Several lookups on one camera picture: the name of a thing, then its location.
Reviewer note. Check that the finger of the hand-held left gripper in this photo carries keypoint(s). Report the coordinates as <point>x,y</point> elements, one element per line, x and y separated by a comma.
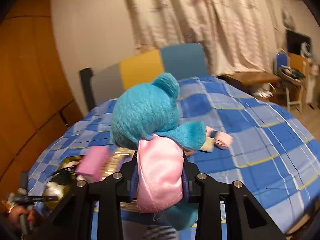
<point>40,198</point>

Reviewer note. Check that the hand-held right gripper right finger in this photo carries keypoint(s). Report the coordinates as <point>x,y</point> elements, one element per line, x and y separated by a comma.
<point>192,185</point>

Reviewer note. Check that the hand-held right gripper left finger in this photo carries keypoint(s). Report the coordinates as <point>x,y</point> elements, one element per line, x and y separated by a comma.
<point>127,182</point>

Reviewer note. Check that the white fluffy scrunchie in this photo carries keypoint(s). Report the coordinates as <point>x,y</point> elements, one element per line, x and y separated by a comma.
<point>53,188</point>

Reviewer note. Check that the gold metal tin tray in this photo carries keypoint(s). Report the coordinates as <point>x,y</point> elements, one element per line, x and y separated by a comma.
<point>58,202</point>

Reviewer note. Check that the beige bandage roll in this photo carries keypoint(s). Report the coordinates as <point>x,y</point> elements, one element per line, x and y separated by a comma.
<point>207,146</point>

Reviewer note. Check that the pink socks with blue band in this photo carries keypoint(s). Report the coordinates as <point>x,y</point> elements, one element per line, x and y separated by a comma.
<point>223,140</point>

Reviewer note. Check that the teal plush with pink bow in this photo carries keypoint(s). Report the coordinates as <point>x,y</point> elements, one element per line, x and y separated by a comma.
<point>145,115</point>

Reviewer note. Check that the person's left hand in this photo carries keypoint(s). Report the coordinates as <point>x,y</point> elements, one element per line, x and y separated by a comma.
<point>16,213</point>

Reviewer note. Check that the silver ornate tissue box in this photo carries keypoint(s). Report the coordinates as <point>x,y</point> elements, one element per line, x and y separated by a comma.
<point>117,160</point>

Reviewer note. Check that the pink cardboard box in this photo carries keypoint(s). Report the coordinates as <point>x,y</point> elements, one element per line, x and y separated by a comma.
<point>91,162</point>

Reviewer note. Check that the blue plaid bedsheet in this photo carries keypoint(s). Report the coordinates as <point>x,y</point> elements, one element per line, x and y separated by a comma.
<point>250,142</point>

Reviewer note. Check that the wooden wardrobe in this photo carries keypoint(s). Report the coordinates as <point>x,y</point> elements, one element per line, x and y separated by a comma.
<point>30,80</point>

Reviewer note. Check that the grey yellow blue headboard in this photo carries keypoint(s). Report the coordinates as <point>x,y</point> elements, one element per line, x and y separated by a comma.
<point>140,67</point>

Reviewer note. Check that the wooden side table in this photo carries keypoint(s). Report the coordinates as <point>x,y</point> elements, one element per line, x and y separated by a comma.
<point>252,77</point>

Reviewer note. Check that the black tools on chair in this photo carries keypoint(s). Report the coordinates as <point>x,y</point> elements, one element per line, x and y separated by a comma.
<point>291,71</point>

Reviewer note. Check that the blue folding chair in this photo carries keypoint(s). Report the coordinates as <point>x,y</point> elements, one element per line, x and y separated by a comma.
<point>282,60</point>

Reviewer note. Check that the light wooden desk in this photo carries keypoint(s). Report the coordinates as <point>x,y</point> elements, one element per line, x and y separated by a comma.
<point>312,80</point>

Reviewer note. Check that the ship print curtain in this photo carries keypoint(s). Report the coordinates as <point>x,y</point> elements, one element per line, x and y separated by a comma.
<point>200,17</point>

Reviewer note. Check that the black monitor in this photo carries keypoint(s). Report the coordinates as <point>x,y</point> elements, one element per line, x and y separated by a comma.
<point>295,42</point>

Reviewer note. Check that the white round fan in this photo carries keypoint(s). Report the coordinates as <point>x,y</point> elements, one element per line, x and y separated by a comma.
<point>305,48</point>

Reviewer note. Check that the white garment steamer head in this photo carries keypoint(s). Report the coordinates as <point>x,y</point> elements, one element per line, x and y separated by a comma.
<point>288,20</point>

